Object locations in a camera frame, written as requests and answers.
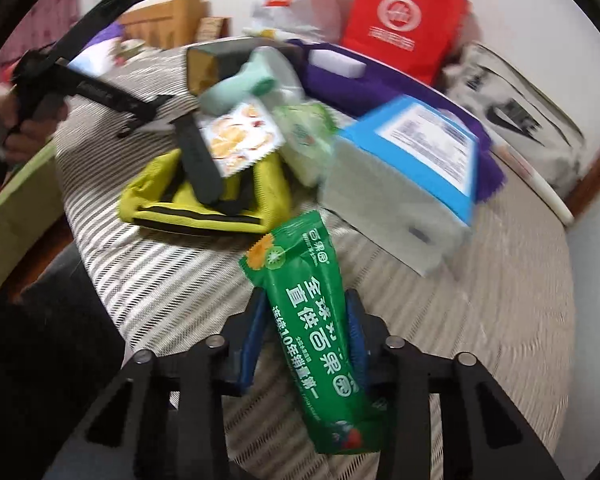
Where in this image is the yellow pouch with black trim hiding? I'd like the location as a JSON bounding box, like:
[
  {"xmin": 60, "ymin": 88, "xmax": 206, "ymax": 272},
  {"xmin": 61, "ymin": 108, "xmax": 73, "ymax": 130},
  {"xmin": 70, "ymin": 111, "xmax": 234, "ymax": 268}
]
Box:
[{"xmin": 119, "ymin": 150, "xmax": 293, "ymax": 238}]

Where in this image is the dark grey strap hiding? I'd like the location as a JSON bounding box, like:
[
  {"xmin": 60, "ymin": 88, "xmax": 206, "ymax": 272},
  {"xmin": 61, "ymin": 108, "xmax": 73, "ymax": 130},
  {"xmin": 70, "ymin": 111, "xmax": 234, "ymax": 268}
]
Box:
[{"xmin": 172, "ymin": 112, "xmax": 228, "ymax": 206}]

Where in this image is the red paper bag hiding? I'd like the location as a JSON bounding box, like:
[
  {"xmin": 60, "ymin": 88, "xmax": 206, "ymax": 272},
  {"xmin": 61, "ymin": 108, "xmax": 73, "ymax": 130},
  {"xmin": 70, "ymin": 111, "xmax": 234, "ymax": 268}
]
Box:
[{"xmin": 339, "ymin": 0, "xmax": 471, "ymax": 88}]

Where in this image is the wooden wall trim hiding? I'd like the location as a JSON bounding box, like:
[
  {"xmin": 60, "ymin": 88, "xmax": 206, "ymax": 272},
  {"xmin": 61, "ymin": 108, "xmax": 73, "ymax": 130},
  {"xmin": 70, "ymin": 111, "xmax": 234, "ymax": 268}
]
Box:
[{"xmin": 565, "ymin": 152, "xmax": 600, "ymax": 223}]

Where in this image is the purple towel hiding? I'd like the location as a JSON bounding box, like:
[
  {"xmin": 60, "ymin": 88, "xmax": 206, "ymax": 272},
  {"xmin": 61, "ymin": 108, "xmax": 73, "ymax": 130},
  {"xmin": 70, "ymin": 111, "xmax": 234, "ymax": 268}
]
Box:
[{"xmin": 285, "ymin": 37, "xmax": 506, "ymax": 201}]

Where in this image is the grey bag with black logo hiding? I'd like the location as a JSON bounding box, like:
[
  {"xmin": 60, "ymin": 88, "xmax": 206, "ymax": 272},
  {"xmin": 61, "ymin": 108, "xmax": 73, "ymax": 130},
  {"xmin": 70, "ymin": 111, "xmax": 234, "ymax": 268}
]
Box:
[{"xmin": 442, "ymin": 42, "xmax": 588, "ymax": 196}]

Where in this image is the small wooden block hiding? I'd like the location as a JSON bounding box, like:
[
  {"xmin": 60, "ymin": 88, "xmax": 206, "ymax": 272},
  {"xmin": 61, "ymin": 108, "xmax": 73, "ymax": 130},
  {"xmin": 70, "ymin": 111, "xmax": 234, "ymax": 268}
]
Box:
[{"xmin": 197, "ymin": 16, "xmax": 231, "ymax": 41}]

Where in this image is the blue tissue pack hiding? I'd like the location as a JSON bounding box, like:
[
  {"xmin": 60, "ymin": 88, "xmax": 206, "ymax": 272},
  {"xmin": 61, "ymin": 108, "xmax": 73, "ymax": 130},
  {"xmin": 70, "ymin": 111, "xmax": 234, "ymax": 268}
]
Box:
[{"xmin": 320, "ymin": 95, "xmax": 481, "ymax": 278}]

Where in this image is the wooden headboard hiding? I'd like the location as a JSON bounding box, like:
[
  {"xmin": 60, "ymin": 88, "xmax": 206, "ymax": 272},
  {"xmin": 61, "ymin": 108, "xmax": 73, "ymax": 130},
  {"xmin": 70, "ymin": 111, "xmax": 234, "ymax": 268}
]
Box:
[{"xmin": 117, "ymin": 0, "xmax": 208, "ymax": 48}]

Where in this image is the fruit print packet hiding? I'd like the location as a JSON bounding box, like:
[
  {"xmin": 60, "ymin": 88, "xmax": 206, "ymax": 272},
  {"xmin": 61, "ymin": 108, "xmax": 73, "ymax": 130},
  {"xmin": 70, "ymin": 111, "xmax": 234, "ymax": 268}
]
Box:
[{"xmin": 197, "ymin": 100, "xmax": 286, "ymax": 178}]

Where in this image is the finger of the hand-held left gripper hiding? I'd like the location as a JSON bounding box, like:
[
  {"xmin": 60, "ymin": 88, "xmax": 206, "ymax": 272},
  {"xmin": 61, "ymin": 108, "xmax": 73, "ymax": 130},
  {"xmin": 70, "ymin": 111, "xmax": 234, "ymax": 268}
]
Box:
[
  {"xmin": 65, "ymin": 67, "xmax": 176, "ymax": 112},
  {"xmin": 117, "ymin": 112, "xmax": 196, "ymax": 139}
]

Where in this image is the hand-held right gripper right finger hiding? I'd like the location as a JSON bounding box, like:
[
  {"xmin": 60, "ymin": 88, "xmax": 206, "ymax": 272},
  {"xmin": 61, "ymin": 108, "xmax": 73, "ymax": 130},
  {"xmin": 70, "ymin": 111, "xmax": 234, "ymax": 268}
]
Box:
[{"xmin": 345, "ymin": 287, "xmax": 566, "ymax": 480}]

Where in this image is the green wet wipes packet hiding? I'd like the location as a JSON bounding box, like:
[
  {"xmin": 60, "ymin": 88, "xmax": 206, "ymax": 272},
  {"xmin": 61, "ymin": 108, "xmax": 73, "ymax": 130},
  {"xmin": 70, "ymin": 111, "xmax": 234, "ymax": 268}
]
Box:
[{"xmin": 272, "ymin": 100, "xmax": 338, "ymax": 186}]

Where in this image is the pink patterned curtain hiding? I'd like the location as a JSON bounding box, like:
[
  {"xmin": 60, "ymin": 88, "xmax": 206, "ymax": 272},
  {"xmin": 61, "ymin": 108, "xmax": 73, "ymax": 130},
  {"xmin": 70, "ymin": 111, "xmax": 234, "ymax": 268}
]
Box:
[{"xmin": 0, "ymin": 0, "xmax": 101, "ymax": 76}]

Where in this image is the green snack packet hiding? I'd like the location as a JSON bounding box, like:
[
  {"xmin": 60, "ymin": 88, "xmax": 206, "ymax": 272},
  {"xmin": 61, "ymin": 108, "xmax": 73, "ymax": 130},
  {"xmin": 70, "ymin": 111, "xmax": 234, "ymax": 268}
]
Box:
[{"xmin": 239, "ymin": 210, "xmax": 388, "ymax": 468}]

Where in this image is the green cushion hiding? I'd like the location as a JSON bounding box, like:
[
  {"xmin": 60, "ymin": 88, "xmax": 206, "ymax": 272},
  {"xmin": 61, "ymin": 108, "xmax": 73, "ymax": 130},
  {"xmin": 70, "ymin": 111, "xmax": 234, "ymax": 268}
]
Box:
[{"xmin": 0, "ymin": 147, "xmax": 66, "ymax": 296}]

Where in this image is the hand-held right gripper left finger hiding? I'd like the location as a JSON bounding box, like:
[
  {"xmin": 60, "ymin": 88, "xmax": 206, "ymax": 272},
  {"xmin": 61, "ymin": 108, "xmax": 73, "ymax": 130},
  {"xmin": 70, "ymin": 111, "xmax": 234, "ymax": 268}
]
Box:
[{"xmin": 45, "ymin": 287, "xmax": 273, "ymax": 480}]

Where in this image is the mint green and white glove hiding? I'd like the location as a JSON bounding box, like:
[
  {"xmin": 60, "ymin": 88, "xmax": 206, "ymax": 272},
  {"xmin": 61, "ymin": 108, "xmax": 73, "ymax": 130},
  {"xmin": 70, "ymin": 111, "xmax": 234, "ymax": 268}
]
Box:
[{"xmin": 200, "ymin": 46, "xmax": 303, "ymax": 117}]

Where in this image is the person's left hand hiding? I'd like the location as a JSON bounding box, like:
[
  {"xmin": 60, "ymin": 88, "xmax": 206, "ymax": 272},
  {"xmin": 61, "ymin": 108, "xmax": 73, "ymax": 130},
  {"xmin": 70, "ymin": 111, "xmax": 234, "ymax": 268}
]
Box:
[{"xmin": 0, "ymin": 85, "xmax": 68, "ymax": 171}]

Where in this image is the striped mattress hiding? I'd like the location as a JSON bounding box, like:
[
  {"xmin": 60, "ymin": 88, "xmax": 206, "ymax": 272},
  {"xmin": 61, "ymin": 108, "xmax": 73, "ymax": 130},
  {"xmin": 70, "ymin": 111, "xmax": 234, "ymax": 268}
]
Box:
[{"xmin": 52, "ymin": 35, "xmax": 576, "ymax": 480}]

